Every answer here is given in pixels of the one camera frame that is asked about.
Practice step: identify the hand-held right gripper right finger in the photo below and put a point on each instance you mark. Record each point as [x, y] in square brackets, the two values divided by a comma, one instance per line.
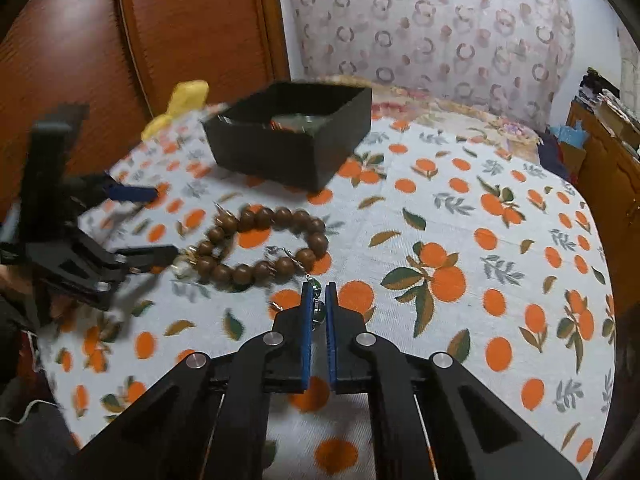
[331, 345]

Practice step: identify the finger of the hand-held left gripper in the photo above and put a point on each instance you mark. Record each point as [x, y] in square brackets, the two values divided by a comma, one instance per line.
[132, 193]
[150, 257]

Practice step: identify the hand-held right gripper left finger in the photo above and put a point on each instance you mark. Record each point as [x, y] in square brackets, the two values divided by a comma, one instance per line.
[305, 345]

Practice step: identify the black square box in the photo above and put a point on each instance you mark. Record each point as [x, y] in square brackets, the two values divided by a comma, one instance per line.
[280, 152]

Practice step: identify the yellow plush toy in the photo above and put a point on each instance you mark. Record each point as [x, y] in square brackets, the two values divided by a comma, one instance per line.
[180, 102]

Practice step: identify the orange fruit print tablecloth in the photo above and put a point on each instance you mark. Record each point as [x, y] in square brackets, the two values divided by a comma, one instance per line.
[450, 270]

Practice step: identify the wooden slatted wardrobe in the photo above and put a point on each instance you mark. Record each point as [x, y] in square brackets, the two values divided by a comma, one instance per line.
[150, 40]

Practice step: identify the person's dark clothing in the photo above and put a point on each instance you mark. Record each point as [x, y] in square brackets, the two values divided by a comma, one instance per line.
[30, 400]

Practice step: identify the floral bedspread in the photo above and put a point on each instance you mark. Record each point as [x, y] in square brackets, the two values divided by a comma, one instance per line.
[450, 110]

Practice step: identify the dark blue blanket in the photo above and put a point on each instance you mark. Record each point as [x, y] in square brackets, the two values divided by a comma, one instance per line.
[557, 160]

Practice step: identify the blue plastic bag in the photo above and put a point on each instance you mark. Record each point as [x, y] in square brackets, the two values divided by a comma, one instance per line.
[567, 135]

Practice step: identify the wooden sideboard cabinet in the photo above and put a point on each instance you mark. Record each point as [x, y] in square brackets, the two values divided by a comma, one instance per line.
[610, 160]

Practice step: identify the stack of folded clothes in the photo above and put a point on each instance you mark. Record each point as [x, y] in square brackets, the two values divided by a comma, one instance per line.
[595, 87]

